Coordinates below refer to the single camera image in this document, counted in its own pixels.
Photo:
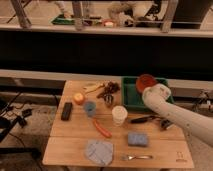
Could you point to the blue sponge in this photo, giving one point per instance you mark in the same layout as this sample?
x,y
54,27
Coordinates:
x,y
137,139

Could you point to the blue small cup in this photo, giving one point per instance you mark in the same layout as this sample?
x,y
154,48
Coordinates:
x,y
90,108

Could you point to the white paper cup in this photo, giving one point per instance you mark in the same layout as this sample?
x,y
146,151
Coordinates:
x,y
119,114

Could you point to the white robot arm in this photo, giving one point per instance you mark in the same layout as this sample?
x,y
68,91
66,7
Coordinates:
x,y
155,98

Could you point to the wooden folding table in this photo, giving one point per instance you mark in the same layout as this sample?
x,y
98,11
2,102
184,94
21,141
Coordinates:
x,y
68,139

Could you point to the red bowl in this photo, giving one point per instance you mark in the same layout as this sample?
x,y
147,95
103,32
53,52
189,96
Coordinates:
x,y
144,81

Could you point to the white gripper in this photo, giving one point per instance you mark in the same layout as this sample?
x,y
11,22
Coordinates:
x,y
159,91

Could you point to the silver fork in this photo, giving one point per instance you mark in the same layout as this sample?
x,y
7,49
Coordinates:
x,y
129,157

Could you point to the orange carrot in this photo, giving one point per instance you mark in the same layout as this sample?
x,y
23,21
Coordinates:
x,y
101,130

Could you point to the brown dried bunch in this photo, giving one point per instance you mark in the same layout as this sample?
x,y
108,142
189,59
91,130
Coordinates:
x,y
110,88

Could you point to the grey folded cloth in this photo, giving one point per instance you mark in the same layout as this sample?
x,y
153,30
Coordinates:
x,y
99,152

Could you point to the black rectangular block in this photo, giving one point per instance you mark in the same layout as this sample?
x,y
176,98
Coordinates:
x,y
66,111

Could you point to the green plastic tray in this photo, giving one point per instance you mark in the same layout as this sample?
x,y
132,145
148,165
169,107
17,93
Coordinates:
x,y
131,98

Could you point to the black metal clip tool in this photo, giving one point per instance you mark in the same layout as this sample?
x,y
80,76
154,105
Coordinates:
x,y
165,124

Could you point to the yellow banana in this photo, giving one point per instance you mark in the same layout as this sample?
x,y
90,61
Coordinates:
x,y
92,87

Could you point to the dark metal cup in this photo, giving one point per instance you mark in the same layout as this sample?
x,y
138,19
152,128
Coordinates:
x,y
108,99

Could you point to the orange round fruit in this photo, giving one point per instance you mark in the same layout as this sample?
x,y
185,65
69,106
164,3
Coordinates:
x,y
79,98

